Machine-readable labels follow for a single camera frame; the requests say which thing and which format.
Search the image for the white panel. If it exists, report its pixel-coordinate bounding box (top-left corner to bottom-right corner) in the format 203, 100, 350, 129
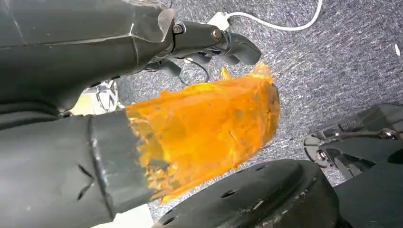
91, 204, 155, 228

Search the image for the pale printed object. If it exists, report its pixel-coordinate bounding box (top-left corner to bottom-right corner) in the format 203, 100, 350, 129
69, 80, 120, 116

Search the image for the thin black cable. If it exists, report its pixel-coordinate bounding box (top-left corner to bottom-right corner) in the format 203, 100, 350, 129
176, 58, 211, 86

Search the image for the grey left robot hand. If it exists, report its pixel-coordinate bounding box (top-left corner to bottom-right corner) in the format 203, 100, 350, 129
0, 0, 281, 228

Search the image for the white charger plug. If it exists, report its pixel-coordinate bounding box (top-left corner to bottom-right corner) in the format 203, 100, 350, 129
207, 11, 231, 31

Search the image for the white charger cable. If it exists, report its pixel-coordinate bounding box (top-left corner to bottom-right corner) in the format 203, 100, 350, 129
225, 0, 324, 32

